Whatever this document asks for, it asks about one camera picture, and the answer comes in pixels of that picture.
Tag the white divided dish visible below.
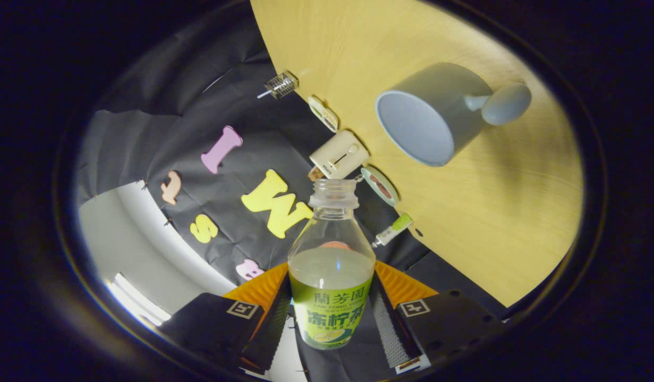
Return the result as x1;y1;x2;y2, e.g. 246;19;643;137
307;95;339;133

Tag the black backdrop cloth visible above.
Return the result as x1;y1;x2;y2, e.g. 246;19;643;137
75;11;511;382

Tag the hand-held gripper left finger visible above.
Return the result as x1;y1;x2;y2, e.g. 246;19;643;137
160;261;294;375

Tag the tall white green bottle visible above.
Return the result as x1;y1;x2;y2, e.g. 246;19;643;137
372;213;414;248

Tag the ceiling light panel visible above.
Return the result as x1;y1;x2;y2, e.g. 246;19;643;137
107;272;171;327

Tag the cream toaster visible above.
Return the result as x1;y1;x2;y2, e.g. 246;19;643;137
309;130;369;180

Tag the green label juice bottle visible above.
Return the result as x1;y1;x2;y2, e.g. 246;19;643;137
288;178;376;351

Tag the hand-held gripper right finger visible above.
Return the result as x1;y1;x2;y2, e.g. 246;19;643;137
371;260;505;375

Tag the pale green plate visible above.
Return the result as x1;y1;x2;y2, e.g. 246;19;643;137
360;166;400;207

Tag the pale grey cup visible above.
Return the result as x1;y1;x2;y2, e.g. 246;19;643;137
375;63;532;168

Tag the wooden table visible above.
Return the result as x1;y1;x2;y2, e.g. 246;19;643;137
250;0;585;308

